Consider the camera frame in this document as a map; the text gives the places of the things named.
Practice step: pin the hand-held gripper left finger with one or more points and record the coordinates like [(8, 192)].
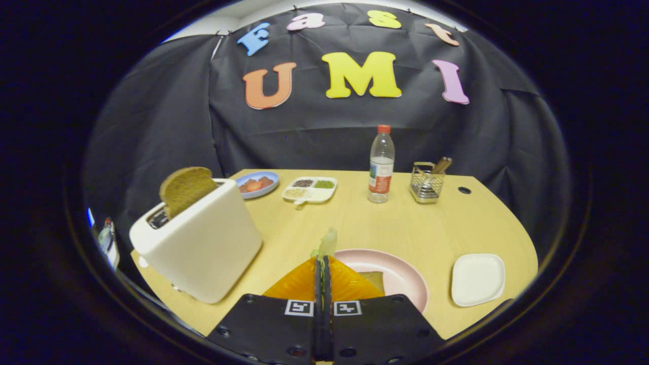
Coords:
[(263, 324)]

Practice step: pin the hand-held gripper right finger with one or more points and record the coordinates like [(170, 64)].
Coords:
[(380, 324)]

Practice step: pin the green lettuce leaf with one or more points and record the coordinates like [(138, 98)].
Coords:
[(328, 243)]

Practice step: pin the brown toast slice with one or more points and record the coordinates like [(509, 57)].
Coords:
[(185, 190)]

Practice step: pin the brown bread slice with ham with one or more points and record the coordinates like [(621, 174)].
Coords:
[(374, 279)]

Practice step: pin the pink round plate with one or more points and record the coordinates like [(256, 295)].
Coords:
[(400, 274)]

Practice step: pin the white toaster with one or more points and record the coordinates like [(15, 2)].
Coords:
[(203, 248)]

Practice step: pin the small white square plate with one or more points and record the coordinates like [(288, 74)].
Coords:
[(477, 280)]

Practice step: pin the yellow beans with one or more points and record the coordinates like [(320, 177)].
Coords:
[(296, 193)]

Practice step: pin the white divided tray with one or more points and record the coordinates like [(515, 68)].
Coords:
[(312, 195)]

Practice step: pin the red tomato slice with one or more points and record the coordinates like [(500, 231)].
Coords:
[(254, 186)]

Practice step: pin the reddish food piece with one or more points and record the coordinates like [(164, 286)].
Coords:
[(244, 186), (265, 180)]

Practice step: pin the dark beans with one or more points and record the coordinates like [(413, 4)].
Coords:
[(303, 183)]

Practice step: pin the blue round plate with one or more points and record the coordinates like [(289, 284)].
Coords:
[(271, 177)]

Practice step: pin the green beans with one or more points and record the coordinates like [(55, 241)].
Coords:
[(324, 184)]

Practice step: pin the clear plastic water bottle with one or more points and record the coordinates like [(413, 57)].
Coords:
[(381, 172)]

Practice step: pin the small pale bottle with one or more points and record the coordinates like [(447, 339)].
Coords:
[(107, 241)]

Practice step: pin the black backdrop cloth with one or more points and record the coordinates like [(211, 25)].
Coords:
[(314, 126)]

